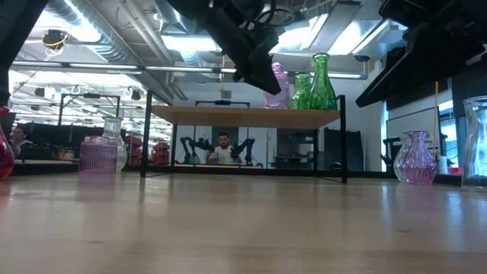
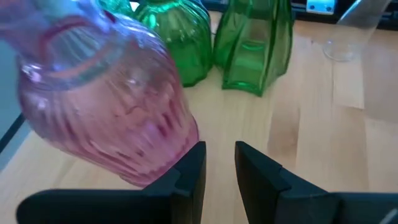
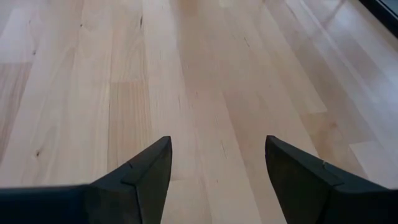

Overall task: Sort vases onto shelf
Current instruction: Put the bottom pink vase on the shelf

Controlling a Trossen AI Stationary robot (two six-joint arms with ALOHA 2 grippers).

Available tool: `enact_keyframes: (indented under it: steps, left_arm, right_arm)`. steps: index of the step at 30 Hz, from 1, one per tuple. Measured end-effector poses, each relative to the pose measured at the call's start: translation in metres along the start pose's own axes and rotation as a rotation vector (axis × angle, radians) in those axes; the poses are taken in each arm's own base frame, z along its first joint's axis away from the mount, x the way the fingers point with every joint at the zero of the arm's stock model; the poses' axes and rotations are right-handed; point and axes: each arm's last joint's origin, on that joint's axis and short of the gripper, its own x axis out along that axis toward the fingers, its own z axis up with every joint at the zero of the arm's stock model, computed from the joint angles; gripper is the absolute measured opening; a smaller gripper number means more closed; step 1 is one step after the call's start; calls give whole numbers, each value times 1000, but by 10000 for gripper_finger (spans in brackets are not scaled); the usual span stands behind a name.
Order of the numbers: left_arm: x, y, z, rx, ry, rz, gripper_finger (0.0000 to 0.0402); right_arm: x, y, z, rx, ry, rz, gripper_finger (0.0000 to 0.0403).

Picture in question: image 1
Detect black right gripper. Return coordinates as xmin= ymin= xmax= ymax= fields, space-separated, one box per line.
xmin=355 ymin=0 xmax=487 ymax=108

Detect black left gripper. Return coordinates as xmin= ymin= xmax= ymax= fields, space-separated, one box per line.
xmin=167 ymin=0 xmax=283 ymax=96

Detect large pink ribbed glass vase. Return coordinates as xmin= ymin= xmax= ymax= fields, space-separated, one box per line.
xmin=263 ymin=62 xmax=291 ymax=110

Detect light green glass vase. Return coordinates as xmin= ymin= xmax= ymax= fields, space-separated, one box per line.
xmin=288 ymin=72 xmax=314 ymax=110

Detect tall green glass vase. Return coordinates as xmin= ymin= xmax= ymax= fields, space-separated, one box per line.
xmin=307 ymin=52 xmax=339 ymax=111

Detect small pink fluted glass vase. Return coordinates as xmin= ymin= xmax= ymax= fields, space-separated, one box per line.
xmin=402 ymin=130 xmax=438 ymax=186

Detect tall clear smooth glass vase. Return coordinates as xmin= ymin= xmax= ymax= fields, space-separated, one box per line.
xmin=461 ymin=95 xmax=487 ymax=193

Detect clear textured glass vase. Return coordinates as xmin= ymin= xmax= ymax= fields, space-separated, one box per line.
xmin=101 ymin=116 xmax=129 ymax=172

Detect red glass vase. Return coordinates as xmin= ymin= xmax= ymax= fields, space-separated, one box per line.
xmin=0 ymin=106 xmax=15 ymax=180

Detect fluorescent light tube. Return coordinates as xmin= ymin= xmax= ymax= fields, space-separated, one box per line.
xmin=329 ymin=71 xmax=363 ymax=80

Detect person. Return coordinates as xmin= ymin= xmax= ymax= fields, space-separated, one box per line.
xmin=207 ymin=132 xmax=243 ymax=165
xmin=8 ymin=123 xmax=35 ymax=159

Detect black equipment stand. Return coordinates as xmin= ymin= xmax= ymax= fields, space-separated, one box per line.
xmin=380 ymin=136 xmax=403 ymax=173

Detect black storage rack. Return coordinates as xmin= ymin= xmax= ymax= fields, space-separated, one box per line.
xmin=275 ymin=128 xmax=319 ymax=170

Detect small clear fluted glass vase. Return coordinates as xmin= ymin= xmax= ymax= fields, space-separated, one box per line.
xmin=393 ymin=132 xmax=412 ymax=183

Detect black panel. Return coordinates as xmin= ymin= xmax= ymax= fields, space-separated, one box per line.
xmin=323 ymin=127 xmax=365 ymax=172

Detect red stacked bins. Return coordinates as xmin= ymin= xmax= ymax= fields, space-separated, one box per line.
xmin=125 ymin=135 xmax=144 ymax=167
xmin=151 ymin=141 xmax=171 ymax=167

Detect grey ceiling pipe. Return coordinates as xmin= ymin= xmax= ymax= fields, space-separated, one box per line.
xmin=11 ymin=60 xmax=237 ymax=75

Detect short pink ribbed glass jar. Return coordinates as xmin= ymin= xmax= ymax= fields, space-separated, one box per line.
xmin=78 ymin=135 xmax=119 ymax=175

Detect black workbench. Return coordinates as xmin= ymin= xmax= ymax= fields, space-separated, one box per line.
xmin=14 ymin=122 xmax=126 ymax=161

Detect wooden shelf black metal frame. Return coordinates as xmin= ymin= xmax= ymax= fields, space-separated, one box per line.
xmin=139 ymin=90 xmax=349 ymax=185

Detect yellow hanging cable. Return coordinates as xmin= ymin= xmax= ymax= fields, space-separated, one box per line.
xmin=433 ymin=81 xmax=439 ymax=159

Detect black table edge rail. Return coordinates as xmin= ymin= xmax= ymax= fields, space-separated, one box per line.
xmin=11 ymin=163 xmax=463 ymax=187

